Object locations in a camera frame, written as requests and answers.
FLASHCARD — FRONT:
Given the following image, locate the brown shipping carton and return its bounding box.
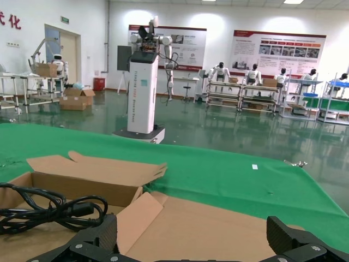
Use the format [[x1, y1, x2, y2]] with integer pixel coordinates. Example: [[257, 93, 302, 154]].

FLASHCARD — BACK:
[[64, 87, 96, 106], [35, 63, 58, 78], [59, 95, 88, 111]]

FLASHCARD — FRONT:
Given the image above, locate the white red info board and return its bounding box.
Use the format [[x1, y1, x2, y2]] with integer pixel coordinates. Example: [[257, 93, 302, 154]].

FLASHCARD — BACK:
[[128, 24, 207, 72], [230, 29, 327, 79]]

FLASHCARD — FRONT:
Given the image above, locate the white humanoid robot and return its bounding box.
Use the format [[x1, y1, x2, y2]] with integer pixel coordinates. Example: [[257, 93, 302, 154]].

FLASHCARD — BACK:
[[209, 62, 232, 83], [51, 54, 69, 80], [301, 68, 318, 82], [245, 63, 264, 86], [330, 72, 349, 88], [274, 67, 290, 88]]

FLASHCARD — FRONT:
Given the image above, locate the grey flat panel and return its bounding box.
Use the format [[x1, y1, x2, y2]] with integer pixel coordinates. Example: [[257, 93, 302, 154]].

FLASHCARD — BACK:
[[117, 45, 133, 72]]

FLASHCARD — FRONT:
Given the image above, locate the black power cable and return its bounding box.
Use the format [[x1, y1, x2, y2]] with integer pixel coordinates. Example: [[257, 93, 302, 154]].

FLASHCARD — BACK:
[[0, 182, 109, 236]]

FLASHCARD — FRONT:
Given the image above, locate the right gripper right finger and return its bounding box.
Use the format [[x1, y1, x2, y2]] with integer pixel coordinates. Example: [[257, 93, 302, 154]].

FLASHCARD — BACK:
[[266, 215, 349, 262]]

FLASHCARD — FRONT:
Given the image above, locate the green table cloth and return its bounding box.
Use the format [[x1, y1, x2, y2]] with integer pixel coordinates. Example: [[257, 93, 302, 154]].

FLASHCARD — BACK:
[[0, 123, 349, 227]]

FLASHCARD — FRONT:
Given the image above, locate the red bin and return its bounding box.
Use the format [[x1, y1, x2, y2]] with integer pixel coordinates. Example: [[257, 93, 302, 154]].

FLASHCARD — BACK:
[[93, 77, 106, 92]]

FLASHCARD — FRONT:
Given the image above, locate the metal cloth clip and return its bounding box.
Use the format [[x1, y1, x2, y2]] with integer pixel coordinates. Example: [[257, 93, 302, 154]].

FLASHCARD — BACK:
[[283, 160, 308, 168]]

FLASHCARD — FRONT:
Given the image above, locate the beige door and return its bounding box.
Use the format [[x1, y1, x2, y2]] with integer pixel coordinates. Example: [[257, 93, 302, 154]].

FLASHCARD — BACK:
[[45, 24, 82, 91]]

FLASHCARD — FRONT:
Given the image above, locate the white wall pipe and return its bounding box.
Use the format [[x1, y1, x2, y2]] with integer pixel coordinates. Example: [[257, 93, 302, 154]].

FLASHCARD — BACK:
[[105, 0, 111, 74]]

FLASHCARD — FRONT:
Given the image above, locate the open brown cardboard box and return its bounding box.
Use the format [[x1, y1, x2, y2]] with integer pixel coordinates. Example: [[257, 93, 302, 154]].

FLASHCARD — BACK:
[[116, 190, 305, 262], [0, 151, 169, 262]]

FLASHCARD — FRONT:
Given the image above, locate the white desk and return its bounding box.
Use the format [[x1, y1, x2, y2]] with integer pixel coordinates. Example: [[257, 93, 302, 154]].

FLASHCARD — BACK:
[[173, 77, 201, 97]]

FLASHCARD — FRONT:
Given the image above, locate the white pipe frame rack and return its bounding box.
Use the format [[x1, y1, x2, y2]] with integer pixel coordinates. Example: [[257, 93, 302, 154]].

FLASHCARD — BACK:
[[0, 73, 66, 110]]

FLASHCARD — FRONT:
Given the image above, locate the metal workbench rack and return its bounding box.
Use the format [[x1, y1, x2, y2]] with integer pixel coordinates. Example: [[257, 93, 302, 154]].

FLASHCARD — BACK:
[[317, 80, 349, 125], [239, 81, 281, 114], [206, 78, 243, 110], [280, 76, 323, 121]]

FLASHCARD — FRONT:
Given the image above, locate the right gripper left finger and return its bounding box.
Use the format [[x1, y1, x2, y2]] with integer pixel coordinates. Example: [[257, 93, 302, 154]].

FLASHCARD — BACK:
[[27, 214, 122, 262]]

